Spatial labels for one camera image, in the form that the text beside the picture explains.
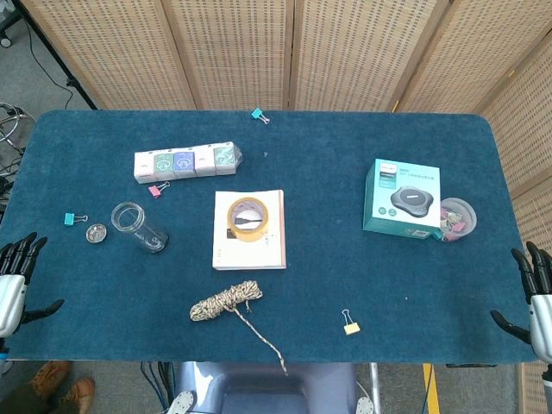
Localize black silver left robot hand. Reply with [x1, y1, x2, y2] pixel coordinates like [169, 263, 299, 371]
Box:
[0, 231, 66, 339]

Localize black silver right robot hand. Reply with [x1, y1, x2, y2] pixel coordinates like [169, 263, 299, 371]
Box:
[490, 241, 552, 364]

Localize clear glass jar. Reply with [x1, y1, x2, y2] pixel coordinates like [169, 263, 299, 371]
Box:
[110, 202, 170, 255]

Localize brown shoe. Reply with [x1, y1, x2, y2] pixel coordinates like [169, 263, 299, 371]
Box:
[30, 361, 72, 400]
[60, 377, 96, 414]

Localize clear tub of binder clips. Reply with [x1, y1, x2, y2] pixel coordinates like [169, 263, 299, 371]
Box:
[438, 197, 479, 243]

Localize metal table leg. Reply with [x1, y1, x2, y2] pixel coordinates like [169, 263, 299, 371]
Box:
[367, 362, 382, 414]

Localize teal speakerphone box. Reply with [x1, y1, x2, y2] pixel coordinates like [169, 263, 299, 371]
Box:
[361, 158, 443, 241]

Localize yellow binder clip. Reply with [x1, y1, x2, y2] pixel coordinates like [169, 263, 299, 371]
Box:
[342, 308, 362, 336]

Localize row of tissue packs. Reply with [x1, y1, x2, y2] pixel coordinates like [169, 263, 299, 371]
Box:
[133, 141, 242, 185]

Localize blue table mat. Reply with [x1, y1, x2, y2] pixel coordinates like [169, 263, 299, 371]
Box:
[0, 109, 532, 367]

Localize black stand leg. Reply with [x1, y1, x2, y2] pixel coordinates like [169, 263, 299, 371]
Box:
[12, 0, 99, 110]

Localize yellow packing tape roll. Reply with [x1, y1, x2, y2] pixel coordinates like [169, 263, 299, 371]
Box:
[227, 197, 270, 243]

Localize white paperback book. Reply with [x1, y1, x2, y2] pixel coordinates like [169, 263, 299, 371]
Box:
[211, 189, 287, 272]

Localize lavender robot torso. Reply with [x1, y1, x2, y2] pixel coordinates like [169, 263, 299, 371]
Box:
[168, 361, 377, 414]

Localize woven folding screen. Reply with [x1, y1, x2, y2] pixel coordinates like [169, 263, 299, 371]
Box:
[19, 0, 552, 414]

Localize blue cables under table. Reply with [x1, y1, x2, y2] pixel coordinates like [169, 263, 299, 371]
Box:
[140, 361, 176, 414]

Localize chrome stool frame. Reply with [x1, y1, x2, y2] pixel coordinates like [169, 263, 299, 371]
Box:
[0, 102, 36, 176]

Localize braided rope bundle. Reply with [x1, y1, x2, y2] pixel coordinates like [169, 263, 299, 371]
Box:
[189, 279, 289, 377]

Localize black floor cable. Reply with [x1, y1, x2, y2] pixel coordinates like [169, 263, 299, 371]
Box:
[23, 16, 75, 107]

